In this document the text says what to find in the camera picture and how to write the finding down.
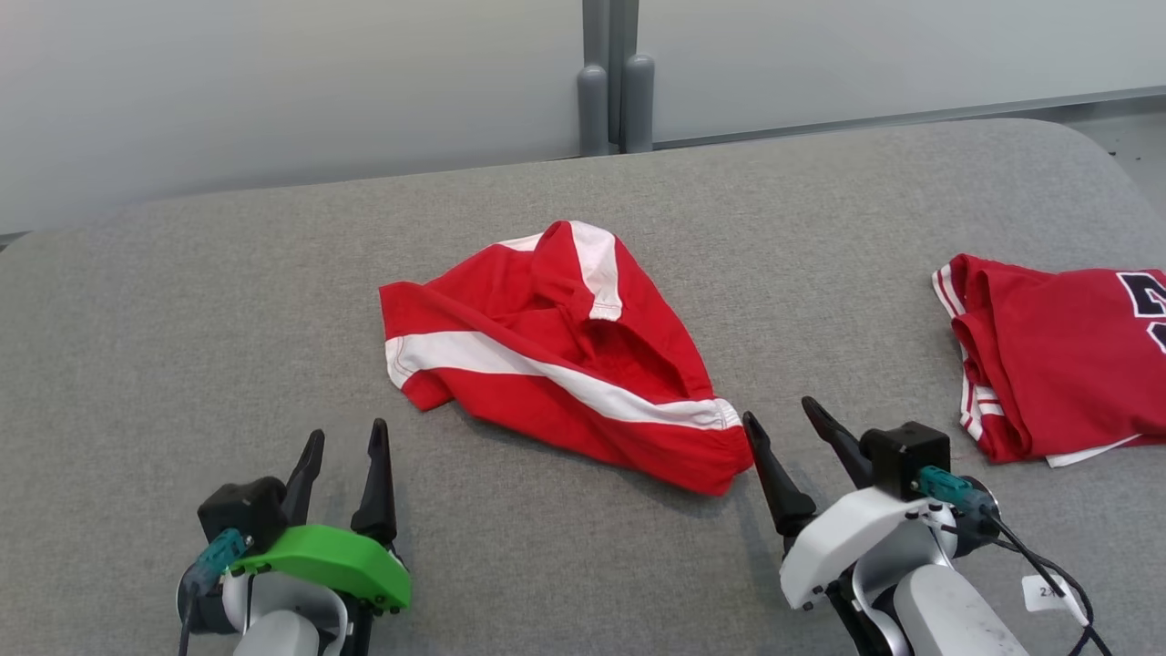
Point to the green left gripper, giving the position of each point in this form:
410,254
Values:
337,560

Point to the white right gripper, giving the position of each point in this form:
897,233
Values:
838,538

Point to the red jersey with white sleeves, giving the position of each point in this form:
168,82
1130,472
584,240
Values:
1057,355

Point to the red shorts with white stripes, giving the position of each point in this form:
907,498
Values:
547,310

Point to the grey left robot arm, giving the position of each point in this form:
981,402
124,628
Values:
282,629

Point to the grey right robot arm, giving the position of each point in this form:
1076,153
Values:
947,610

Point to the grey vertical partition profile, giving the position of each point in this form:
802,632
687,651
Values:
610,27

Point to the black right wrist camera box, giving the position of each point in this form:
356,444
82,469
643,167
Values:
902,456

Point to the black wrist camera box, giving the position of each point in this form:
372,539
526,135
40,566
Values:
241,510
902,456

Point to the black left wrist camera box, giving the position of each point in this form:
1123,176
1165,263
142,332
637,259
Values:
241,510

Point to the grey rounded floor post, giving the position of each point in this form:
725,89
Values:
593,109
639,105

